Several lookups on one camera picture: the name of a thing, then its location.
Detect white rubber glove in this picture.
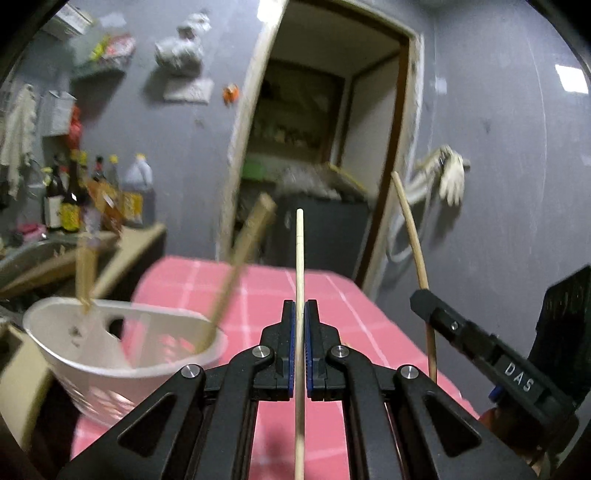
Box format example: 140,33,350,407
416,144,472,207

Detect wall shelf rack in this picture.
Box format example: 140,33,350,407
70,33,136,81

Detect red plastic bag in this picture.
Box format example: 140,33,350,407
66,105,83,150

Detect clear plastic oil jug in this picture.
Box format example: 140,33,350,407
121,153,155,228

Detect dark soy sauce bottle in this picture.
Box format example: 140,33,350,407
60,159,82,233

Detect thick brown wooden chopstick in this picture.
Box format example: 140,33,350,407
193,193,276,354

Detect thin pale bamboo chopstick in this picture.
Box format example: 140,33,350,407
294,208,305,480

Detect green box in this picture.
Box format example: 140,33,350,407
242,159,266,181

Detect dark grey cabinet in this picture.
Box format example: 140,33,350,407
263,195,370,279

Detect white hose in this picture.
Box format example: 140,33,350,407
385,184,440,264

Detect pink checked tablecloth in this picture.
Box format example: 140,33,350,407
71,255,479,480

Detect white perforated utensil holder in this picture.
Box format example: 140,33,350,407
23,297,228,428

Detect hanging beige cloth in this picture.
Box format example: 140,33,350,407
1,84,37,199

